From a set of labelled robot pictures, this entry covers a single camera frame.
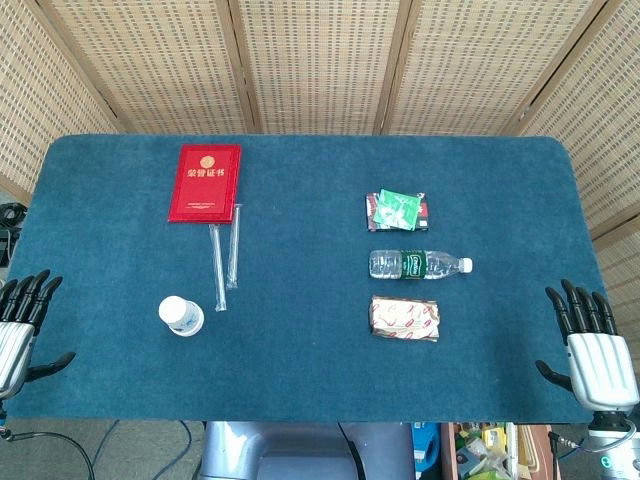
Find wooden crate with clutter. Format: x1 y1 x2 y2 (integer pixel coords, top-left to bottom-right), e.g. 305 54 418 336
439 422 556 480

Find blue floor cable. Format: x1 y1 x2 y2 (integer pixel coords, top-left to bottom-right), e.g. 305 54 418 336
92 419 194 480

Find long straw in clear wrapper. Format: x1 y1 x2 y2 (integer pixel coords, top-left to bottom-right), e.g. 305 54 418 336
208 223 229 313

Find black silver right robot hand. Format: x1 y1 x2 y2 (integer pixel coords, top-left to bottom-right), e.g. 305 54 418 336
534 278 640 414

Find black equipment on floor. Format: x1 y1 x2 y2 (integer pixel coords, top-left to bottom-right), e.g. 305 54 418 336
0 202 26 267

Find woven bamboo folding screen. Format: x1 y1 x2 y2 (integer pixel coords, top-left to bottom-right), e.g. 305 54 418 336
0 0 640 351

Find green sachet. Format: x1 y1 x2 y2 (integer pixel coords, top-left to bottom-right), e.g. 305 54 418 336
372 188 420 231

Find short straw in clear wrapper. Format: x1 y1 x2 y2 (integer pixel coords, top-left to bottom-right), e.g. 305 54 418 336
225 202 245 290

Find gold wrapped package red logos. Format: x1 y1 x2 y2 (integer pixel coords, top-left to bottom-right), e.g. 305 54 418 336
368 294 441 343

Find red certificate book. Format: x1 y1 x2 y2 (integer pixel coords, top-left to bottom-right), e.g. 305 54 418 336
167 143 242 225

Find white floral paper cup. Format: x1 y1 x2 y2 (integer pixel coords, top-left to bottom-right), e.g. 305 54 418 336
157 295 206 337

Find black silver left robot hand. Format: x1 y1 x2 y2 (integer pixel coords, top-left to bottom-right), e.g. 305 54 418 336
0 269 77 400

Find blue table cloth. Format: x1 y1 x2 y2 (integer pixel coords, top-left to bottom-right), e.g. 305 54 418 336
4 133 609 424

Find black floor cable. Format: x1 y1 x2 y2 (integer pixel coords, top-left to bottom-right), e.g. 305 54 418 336
0 429 96 480

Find clear water bottle green label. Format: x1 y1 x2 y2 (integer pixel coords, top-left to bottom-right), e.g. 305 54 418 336
368 248 474 281

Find grey robot torso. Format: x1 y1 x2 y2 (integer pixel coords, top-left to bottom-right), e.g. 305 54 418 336
199 421 416 480

